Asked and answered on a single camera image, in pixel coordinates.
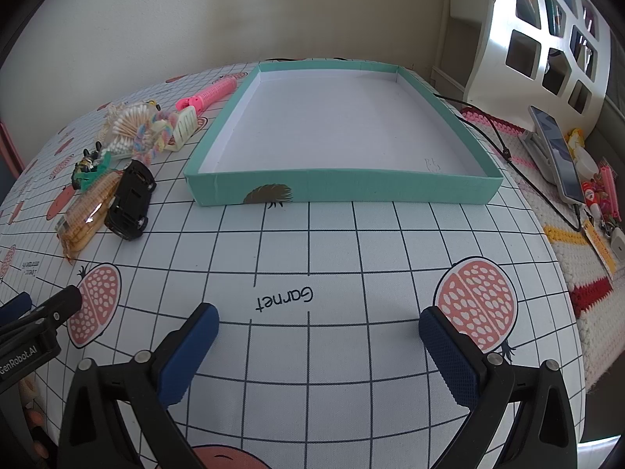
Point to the black toy car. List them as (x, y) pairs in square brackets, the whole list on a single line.
[(129, 200)]

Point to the sunflower toy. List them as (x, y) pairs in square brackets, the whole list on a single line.
[(154, 104)]

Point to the orange tag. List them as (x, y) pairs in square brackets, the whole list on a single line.
[(598, 246)]

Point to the white phone stand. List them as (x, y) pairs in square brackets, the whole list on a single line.
[(536, 154)]

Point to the crocheted mat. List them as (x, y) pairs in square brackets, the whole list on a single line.
[(581, 264)]

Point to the white cutout shelf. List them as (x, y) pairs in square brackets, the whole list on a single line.
[(503, 19)]

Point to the white hair claw clip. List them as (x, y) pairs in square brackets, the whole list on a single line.
[(184, 124)]

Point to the teal cardboard box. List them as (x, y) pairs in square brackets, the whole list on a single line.
[(342, 188)]

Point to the white charger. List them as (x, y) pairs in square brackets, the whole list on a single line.
[(618, 240)]

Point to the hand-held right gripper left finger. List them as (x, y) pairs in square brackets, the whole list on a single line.
[(188, 356)]

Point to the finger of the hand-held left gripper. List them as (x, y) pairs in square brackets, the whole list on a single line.
[(58, 308), (14, 307)]

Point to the white jar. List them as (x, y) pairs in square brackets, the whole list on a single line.
[(586, 162)]

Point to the smartphone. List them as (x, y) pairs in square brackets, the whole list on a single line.
[(556, 151)]

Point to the pink hair roller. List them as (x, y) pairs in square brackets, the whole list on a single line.
[(215, 92)]

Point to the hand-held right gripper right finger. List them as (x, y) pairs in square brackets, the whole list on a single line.
[(449, 361)]

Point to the cracker packet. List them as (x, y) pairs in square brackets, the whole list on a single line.
[(85, 215)]

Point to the green plastic clip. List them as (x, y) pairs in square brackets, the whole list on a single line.
[(100, 169)]

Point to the colourful books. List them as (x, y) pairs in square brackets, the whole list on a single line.
[(554, 10)]

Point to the bag of cotton swabs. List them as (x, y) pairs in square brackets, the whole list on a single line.
[(122, 124)]

